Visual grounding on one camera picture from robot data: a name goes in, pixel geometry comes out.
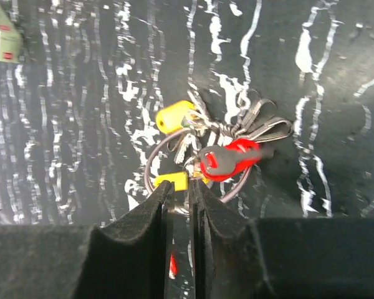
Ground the metal keyring with keys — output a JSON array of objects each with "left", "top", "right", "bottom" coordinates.
[{"left": 143, "top": 90, "right": 294, "bottom": 203}]

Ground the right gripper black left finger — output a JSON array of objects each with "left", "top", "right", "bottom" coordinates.
[{"left": 0, "top": 181, "right": 174, "bottom": 298}]

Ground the red key with silver blade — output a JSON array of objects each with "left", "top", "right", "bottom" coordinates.
[{"left": 198, "top": 139, "right": 275, "bottom": 182}]

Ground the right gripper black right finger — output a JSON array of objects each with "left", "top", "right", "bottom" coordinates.
[{"left": 188, "top": 181, "right": 374, "bottom": 298}]

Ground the pale green cardboard box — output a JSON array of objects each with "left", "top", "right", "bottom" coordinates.
[{"left": 0, "top": 5, "right": 22, "bottom": 64}]

